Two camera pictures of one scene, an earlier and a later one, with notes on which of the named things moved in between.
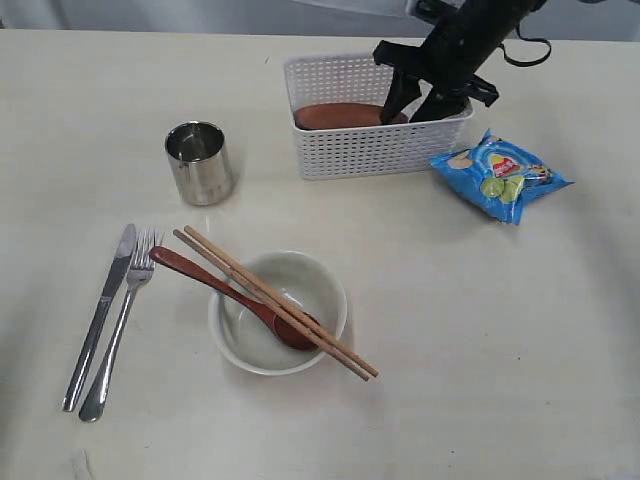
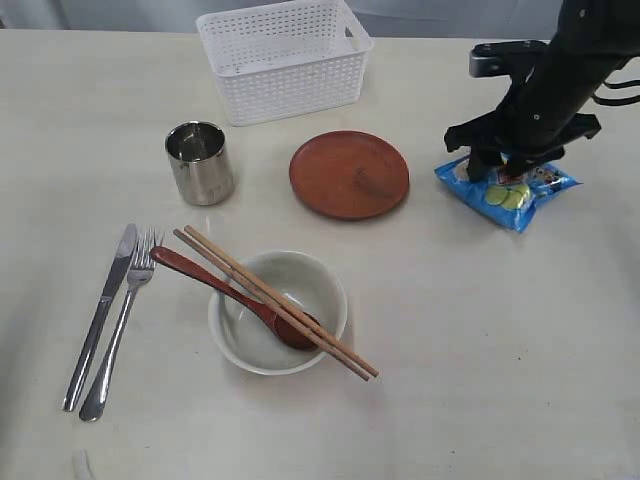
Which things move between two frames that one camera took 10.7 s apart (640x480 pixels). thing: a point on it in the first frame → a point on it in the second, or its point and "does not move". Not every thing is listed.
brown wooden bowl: (331, 115) → (348, 175)
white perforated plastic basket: (394, 149) → (276, 60)
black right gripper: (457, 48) → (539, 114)
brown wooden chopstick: (206, 243) does not move
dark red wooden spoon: (286, 331) does not move
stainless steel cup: (201, 159) does not move
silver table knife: (111, 290) does not move
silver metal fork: (139, 272) does not move
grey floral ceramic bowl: (245, 336) does not move
